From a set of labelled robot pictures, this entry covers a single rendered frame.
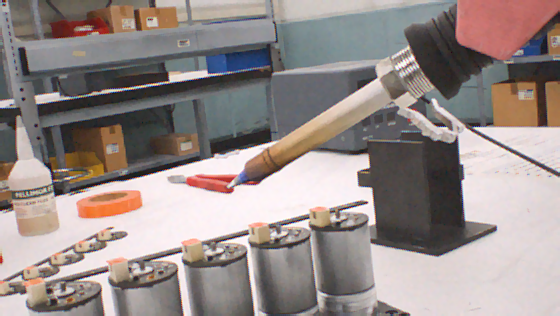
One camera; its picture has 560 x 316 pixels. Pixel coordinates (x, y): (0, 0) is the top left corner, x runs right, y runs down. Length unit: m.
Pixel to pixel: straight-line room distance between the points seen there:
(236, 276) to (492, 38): 0.13
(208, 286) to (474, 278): 0.18
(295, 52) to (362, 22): 0.80
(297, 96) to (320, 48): 5.46
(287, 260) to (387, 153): 0.20
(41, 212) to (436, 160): 0.33
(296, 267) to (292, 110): 0.60
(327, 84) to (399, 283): 0.44
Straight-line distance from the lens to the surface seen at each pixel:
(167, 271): 0.26
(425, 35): 0.21
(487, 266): 0.42
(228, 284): 0.27
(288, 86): 0.87
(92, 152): 4.99
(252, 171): 0.23
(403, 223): 0.47
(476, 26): 0.20
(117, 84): 3.19
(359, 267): 0.30
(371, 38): 5.96
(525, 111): 4.84
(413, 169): 0.45
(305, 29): 6.42
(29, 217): 0.64
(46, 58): 2.84
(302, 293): 0.28
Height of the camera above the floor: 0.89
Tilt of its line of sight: 9 degrees down
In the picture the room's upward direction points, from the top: 7 degrees counter-clockwise
